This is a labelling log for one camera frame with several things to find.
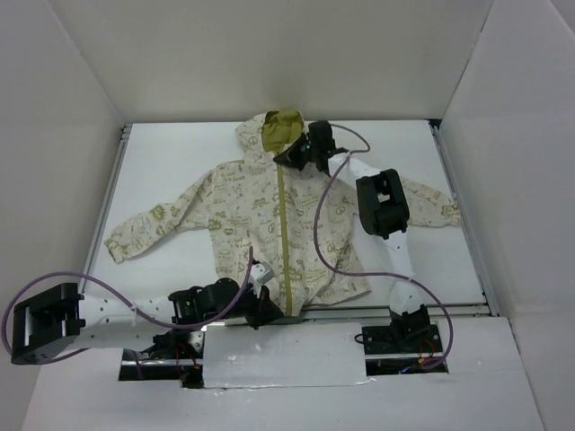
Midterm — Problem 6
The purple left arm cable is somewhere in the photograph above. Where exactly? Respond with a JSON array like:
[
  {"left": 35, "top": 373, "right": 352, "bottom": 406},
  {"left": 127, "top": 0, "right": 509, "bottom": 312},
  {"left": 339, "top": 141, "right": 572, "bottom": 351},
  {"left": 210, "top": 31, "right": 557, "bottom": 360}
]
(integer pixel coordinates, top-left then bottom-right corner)
[{"left": 2, "top": 258, "right": 257, "bottom": 360}]

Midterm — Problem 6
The aluminium left frame rail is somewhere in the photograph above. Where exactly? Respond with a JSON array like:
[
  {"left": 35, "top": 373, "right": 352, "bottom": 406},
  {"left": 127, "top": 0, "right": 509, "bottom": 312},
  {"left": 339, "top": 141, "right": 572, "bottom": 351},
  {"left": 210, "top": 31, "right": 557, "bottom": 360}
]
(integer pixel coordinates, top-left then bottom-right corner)
[{"left": 83, "top": 124, "right": 133, "bottom": 275}]

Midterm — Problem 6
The aluminium frame rail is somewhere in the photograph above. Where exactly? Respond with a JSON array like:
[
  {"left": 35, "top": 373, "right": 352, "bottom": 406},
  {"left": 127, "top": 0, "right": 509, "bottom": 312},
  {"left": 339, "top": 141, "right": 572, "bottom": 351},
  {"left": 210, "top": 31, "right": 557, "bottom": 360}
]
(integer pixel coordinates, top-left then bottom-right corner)
[
  {"left": 429, "top": 119, "right": 500, "bottom": 315},
  {"left": 83, "top": 124, "right": 133, "bottom": 275}
]

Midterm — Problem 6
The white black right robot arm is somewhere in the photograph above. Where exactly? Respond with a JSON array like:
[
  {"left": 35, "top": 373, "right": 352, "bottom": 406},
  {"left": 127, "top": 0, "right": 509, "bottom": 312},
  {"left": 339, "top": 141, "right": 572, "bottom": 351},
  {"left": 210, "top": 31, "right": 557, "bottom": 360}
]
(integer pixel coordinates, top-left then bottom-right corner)
[{"left": 274, "top": 121, "right": 430, "bottom": 351}]

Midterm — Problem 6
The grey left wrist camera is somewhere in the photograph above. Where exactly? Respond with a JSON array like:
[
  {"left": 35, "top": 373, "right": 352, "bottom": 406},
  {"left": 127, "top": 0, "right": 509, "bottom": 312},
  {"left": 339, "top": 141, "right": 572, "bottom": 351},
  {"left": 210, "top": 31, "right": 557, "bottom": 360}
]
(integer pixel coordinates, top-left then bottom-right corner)
[{"left": 249, "top": 262, "right": 275, "bottom": 294}]

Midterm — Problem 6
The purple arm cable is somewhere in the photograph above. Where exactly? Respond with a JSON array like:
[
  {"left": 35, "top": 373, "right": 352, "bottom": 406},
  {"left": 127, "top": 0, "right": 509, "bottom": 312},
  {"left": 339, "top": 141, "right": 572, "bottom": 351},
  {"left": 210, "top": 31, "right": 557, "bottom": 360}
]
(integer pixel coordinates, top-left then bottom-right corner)
[
  {"left": 312, "top": 123, "right": 454, "bottom": 372},
  {"left": 2, "top": 258, "right": 257, "bottom": 360}
]

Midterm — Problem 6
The aluminium right frame rail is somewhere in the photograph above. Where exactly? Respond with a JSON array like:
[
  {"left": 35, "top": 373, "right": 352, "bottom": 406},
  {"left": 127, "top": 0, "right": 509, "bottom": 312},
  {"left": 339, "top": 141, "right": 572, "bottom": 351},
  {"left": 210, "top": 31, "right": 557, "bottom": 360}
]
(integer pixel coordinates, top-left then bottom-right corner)
[{"left": 429, "top": 119, "right": 500, "bottom": 315}]

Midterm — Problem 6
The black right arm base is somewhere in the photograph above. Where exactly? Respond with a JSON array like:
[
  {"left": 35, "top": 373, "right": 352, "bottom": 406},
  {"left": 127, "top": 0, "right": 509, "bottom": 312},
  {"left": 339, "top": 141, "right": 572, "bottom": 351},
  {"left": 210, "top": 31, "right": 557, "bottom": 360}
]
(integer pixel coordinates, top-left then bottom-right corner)
[{"left": 354, "top": 305, "right": 443, "bottom": 357}]

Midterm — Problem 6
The cream green printed hooded jacket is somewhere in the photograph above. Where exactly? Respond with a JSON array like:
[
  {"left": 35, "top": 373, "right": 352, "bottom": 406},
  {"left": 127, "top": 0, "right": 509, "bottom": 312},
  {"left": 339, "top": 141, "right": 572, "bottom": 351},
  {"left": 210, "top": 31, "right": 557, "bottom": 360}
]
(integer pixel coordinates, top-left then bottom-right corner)
[{"left": 103, "top": 109, "right": 462, "bottom": 318}]

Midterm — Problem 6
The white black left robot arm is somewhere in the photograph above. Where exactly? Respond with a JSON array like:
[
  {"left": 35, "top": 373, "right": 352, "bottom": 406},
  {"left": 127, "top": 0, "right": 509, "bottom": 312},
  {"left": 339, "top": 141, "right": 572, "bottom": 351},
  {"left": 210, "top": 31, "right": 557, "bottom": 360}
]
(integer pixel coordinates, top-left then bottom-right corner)
[{"left": 11, "top": 278, "right": 284, "bottom": 365}]

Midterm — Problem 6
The white foam board cover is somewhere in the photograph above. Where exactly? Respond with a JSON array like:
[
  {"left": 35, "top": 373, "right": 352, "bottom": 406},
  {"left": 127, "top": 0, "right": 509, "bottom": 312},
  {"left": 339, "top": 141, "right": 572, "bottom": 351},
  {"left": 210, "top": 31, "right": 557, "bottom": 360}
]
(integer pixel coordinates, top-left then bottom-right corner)
[{"left": 203, "top": 322, "right": 368, "bottom": 389}]

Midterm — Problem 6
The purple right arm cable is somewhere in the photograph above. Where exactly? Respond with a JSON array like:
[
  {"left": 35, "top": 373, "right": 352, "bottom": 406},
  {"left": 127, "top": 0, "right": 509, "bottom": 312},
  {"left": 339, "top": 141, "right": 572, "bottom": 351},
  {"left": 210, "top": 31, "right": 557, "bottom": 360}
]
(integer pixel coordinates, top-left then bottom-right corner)
[{"left": 312, "top": 123, "right": 454, "bottom": 372}]

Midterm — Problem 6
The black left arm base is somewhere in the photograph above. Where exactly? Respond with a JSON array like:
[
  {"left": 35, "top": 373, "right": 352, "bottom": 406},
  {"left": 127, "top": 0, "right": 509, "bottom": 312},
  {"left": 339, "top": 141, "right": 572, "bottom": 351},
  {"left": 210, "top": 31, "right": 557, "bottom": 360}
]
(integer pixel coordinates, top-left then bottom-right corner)
[{"left": 140, "top": 330, "right": 204, "bottom": 389}]

